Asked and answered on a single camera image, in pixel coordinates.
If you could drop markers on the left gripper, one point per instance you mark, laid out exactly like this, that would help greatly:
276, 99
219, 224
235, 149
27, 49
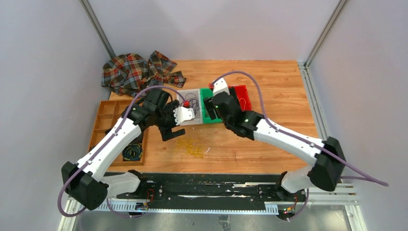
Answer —
167, 133

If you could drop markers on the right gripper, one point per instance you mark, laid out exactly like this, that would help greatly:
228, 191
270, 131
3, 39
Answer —
210, 108

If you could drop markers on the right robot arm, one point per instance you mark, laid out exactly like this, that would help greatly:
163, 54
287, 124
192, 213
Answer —
325, 158

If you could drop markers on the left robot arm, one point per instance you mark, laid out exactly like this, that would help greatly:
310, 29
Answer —
85, 180

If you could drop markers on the green plastic bin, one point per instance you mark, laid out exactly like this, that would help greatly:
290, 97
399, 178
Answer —
207, 93

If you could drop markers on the white plastic bin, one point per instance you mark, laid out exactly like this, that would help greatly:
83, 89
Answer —
194, 98

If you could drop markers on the red plastic bin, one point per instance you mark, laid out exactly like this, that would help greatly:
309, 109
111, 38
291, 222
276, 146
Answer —
241, 94

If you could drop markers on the wooden compartment tray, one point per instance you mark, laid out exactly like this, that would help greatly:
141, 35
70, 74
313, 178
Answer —
134, 154

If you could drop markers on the plaid cloth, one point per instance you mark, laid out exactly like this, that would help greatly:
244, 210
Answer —
128, 74

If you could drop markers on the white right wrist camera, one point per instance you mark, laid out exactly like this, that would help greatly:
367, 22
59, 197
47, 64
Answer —
219, 86

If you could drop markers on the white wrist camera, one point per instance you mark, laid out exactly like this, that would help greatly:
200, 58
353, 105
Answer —
219, 86
183, 114

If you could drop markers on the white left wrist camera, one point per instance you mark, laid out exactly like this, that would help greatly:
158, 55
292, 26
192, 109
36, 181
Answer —
183, 114

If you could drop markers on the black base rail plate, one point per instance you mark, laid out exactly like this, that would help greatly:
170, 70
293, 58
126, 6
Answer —
211, 192

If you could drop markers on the right aluminium table rail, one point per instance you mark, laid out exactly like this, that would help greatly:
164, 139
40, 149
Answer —
313, 101

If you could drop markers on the left aluminium frame post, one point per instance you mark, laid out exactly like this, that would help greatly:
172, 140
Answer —
88, 9

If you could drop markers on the aluminium frame post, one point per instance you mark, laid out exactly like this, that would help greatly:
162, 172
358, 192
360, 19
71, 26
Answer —
341, 4
88, 9

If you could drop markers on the right aluminium frame post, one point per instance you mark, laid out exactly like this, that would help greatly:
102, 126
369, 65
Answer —
341, 4

